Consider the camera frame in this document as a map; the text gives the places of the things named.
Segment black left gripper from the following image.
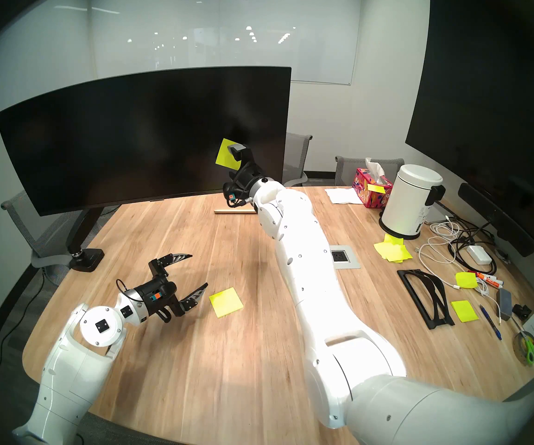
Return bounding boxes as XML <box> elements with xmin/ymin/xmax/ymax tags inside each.
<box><xmin>135</xmin><ymin>253</ymin><xmax>209</xmax><ymax>323</ymax></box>

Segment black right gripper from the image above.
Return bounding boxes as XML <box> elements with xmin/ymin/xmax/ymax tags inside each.
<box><xmin>223</xmin><ymin>143</ymin><xmax>266</xmax><ymax>208</ymax></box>

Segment single yellow sticky note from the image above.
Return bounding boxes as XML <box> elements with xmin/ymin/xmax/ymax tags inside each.
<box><xmin>215</xmin><ymin>138</ymin><xmax>242</xmax><ymax>169</ymax></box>

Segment yellow sticky note pad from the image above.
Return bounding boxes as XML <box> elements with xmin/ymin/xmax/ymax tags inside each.
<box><xmin>209</xmin><ymin>287</ymin><xmax>244</xmax><ymax>318</ymax></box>

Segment curved black computer monitor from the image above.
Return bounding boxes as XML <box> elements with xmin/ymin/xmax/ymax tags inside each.
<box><xmin>0</xmin><ymin>66</ymin><xmax>292</xmax><ymax>216</ymax></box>

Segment crumpled yellow sticky notes pile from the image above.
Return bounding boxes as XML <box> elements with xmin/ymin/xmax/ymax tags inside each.
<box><xmin>373</xmin><ymin>233</ymin><xmax>413</xmax><ymax>264</ymax></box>

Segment flat yellow sticky note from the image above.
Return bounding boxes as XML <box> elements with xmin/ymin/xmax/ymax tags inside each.
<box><xmin>450</xmin><ymin>300</ymin><xmax>479</xmax><ymax>323</ymax></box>

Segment rose gold closed laptop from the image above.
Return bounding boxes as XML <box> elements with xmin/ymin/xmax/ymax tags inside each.
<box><xmin>214</xmin><ymin>191</ymin><xmax>282</xmax><ymax>214</ymax></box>

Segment grey mesh office chair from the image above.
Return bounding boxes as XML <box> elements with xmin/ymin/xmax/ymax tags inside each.
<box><xmin>0</xmin><ymin>189</ymin><xmax>110</xmax><ymax>287</ymax></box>
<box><xmin>282</xmin><ymin>133</ymin><xmax>313</xmax><ymax>188</ymax></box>
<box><xmin>335</xmin><ymin>156</ymin><xmax>405</xmax><ymax>187</ymax></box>

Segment white paper napkin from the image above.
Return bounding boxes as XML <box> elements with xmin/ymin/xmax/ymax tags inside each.
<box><xmin>325</xmin><ymin>187</ymin><xmax>364</xmax><ymax>205</ymax></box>

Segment colourful floral tissue box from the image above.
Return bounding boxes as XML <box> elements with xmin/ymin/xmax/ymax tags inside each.
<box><xmin>352</xmin><ymin>158</ymin><xmax>393</xmax><ymax>209</ymax></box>

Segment silver table power outlet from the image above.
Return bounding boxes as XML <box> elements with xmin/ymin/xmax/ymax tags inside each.
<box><xmin>329</xmin><ymin>245</ymin><xmax>361</xmax><ymax>269</ymax></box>

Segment white cylindrical pedal bin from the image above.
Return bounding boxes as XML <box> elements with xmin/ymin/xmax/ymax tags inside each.
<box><xmin>379</xmin><ymin>164</ymin><xmax>447</xmax><ymax>240</ymax></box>

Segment white power adapter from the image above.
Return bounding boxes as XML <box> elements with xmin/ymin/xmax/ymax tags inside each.
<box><xmin>465</xmin><ymin>245</ymin><xmax>493</xmax><ymax>265</ymax></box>

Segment black video sound bar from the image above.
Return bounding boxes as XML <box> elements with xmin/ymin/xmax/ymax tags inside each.
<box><xmin>458</xmin><ymin>183</ymin><xmax>534</xmax><ymax>257</ymax></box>

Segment red white marker pen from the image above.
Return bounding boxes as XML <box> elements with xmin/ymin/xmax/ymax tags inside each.
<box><xmin>473</xmin><ymin>271</ymin><xmax>504</xmax><ymax>287</ymax></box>

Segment blue ballpoint pen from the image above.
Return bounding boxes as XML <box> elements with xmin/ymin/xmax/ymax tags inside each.
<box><xmin>478</xmin><ymin>304</ymin><xmax>503</xmax><ymax>341</ymax></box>

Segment grey whiteboard eraser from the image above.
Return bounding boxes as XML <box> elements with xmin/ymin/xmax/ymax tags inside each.
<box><xmin>496</xmin><ymin>288</ymin><xmax>514</xmax><ymax>321</ymax></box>

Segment glass wall whiteboard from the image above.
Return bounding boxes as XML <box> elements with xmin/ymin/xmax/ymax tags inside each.
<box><xmin>90</xmin><ymin>0</ymin><xmax>362</xmax><ymax>85</ymax></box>

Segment white charging cable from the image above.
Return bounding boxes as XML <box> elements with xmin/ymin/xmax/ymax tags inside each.
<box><xmin>416</xmin><ymin>221</ymin><xmax>503</xmax><ymax>326</ymax></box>

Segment black frame laptop stand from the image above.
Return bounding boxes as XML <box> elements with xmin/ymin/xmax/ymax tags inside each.
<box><xmin>397</xmin><ymin>269</ymin><xmax>455</xmax><ymax>330</ymax></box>

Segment black looped cable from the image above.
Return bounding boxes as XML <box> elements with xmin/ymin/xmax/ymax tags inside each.
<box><xmin>448</xmin><ymin>215</ymin><xmax>508</xmax><ymax>275</ymax></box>

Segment large black wall television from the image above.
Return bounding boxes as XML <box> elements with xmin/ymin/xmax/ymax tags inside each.
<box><xmin>405</xmin><ymin>0</ymin><xmax>534</xmax><ymax>259</ymax></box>

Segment green handled scissors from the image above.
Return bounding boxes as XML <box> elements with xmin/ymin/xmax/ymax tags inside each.
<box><xmin>512</xmin><ymin>331</ymin><xmax>534</xmax><ymax>363</ymax></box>
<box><xmin>515</xmin><ymin>319</ymin><xmax>534</xmax><ymax>367</ymax></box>

